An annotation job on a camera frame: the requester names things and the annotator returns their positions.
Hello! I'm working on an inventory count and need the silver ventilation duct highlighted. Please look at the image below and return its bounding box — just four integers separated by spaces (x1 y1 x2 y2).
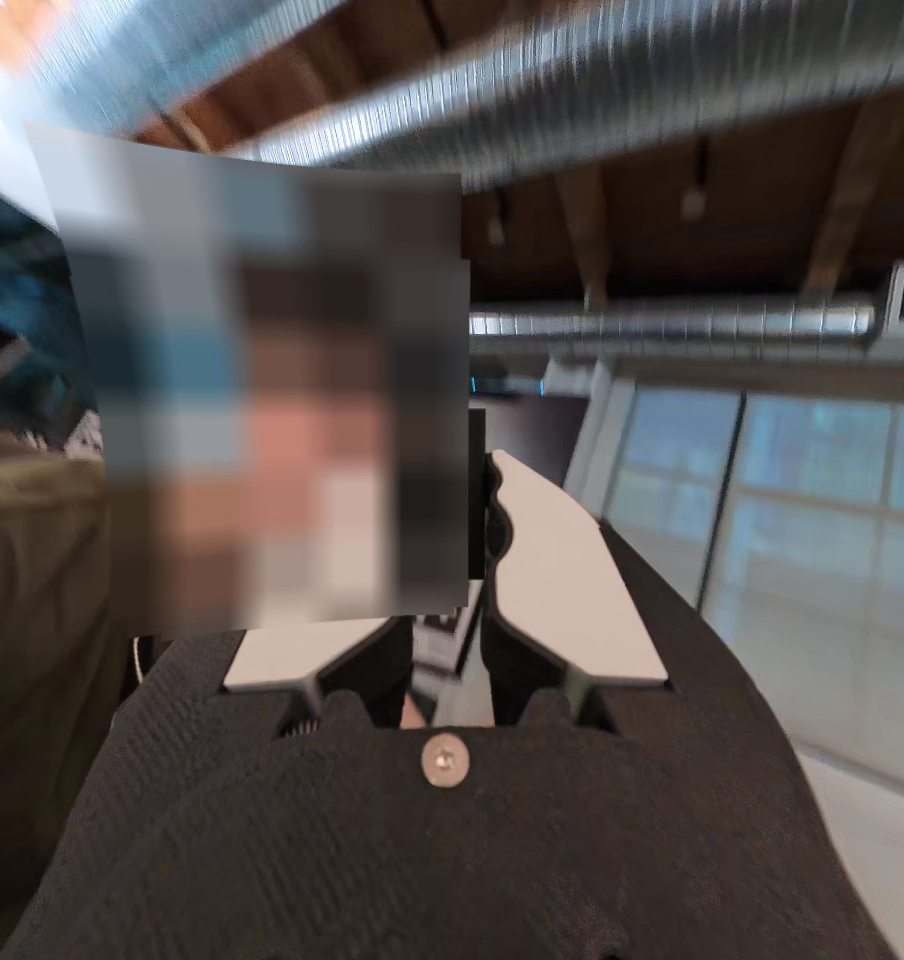
227 0 904 177
470 296 882 355

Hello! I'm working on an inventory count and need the large window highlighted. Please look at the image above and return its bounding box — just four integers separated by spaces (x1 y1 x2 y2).
605 386 904 609

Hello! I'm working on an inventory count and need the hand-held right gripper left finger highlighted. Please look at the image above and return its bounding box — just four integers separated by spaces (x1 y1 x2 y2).
223 616 415 732

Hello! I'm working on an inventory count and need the person's olive jacket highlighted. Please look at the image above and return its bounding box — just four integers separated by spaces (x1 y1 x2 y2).
0 420 156 960

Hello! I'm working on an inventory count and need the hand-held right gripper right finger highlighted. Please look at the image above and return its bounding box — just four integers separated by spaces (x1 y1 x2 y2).
480 448 672 729

